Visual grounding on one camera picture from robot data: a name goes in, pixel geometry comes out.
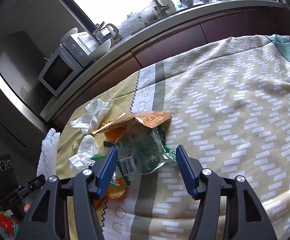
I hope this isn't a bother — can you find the small crumpled white tissue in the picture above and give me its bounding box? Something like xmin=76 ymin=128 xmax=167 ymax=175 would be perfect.
xmin=69 ymin=135 xmax=98 ymax=174

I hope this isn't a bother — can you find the clear green snack wrapper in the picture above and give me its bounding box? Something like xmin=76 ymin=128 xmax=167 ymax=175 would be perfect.
xmin=103 ymin=124 xmax=176 ymax=186

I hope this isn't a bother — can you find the red snack package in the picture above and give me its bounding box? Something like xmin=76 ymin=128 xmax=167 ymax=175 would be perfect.
xmin=0 ymin=210 xmax=19 ymax=239

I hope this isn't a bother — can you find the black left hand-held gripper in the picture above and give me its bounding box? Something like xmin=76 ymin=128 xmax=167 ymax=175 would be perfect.
xmin=0 ymin=174 xmax=45 ymax=212

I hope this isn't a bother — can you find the white soap dispenser bottle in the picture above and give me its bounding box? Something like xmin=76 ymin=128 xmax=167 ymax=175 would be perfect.
xmin=158 ymin=0 xmax=176 ymax=14

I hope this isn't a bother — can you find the white bubble wrap sheet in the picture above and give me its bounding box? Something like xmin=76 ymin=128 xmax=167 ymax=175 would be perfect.
xmin=36 ymin=128 xmax=61 ymax=180

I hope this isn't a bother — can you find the white microwave oven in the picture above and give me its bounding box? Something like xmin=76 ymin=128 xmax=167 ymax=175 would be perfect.
xmin=38 ymin=31 xmax=100 ymax=96

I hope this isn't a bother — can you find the black gauge device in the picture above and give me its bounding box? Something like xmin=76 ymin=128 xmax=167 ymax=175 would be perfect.
xmin=0 ymin=154 xmax=19 ymax=200

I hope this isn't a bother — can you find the white bowl on counter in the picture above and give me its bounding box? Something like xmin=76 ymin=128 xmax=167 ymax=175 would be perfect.
xmin=88 ymin=39 xmax=111 ymax=61

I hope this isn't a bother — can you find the orange peel piece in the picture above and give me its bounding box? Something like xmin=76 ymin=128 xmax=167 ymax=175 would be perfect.
xmin=104 ymin=125 xmax=126 ymax=142

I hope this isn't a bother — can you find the white electric kettle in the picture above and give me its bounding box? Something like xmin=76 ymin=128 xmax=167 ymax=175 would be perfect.
xmin=93 ymin=22 xmax=119 ymax=43

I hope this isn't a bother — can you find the brown torn paper bag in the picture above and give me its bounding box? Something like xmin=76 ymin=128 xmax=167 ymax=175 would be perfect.
xmin=91 ymin=111 xmax=172 ymax=135

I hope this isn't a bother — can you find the kitchen counter with cabinets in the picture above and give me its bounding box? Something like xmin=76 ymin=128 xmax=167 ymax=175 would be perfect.
xmin=40 ymin=0 xmax=290 ymax=128

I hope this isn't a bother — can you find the patterned beige tablecloth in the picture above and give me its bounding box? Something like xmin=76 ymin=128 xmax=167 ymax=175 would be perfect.
xmin=55 ymin=34 xmax=290 ymax=240

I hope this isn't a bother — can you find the clear plastic bag on counter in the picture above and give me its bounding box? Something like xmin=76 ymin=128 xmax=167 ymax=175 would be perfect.
xmin=118 ymin=5 xmax=158 ymax=37

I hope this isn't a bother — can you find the stainless steel refrigerator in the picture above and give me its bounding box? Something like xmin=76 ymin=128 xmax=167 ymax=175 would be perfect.
xmin=0 ymin=30 xmax=51 ymax=148

